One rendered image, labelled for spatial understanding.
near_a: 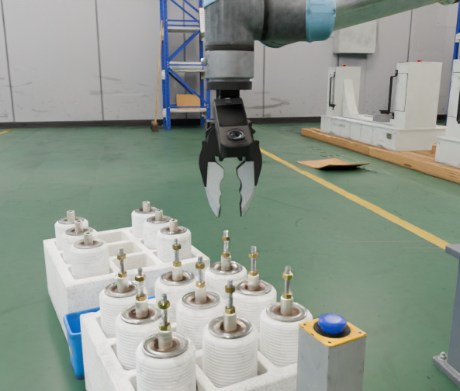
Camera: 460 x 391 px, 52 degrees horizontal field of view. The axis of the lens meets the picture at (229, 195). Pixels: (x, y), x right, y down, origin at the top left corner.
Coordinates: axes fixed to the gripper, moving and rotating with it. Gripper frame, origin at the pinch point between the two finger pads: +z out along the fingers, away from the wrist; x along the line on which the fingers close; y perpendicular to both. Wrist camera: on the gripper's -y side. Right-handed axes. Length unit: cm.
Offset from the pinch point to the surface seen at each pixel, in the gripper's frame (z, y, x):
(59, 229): 23, 65, 44
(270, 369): 28.3, -1.7, -6.8
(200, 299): 20.4, 10.4, 4.6
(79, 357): 40, 25, 31
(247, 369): 26.9, -3.4, -2.6
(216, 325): 21.0, 1.2, 2.2
